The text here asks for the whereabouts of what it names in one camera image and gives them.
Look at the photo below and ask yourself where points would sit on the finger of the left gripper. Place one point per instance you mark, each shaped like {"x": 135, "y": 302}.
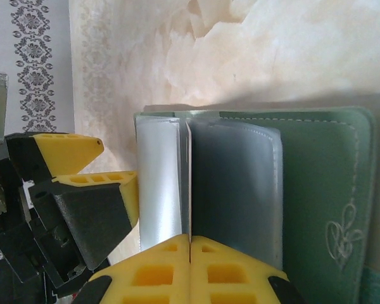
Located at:
{"x": 92, "y": 215}
{"x": 63, "y": 152}

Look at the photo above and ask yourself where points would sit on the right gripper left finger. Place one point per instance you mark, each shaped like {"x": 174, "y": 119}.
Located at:
{"x": 152, "y": 275}

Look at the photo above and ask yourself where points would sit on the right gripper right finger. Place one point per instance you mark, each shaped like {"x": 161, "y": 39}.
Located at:
{"x": 228, "y": 278}

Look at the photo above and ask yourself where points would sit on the green card holder wallet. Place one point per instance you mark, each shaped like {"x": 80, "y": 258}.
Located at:
{"x": 320, "y": 190}

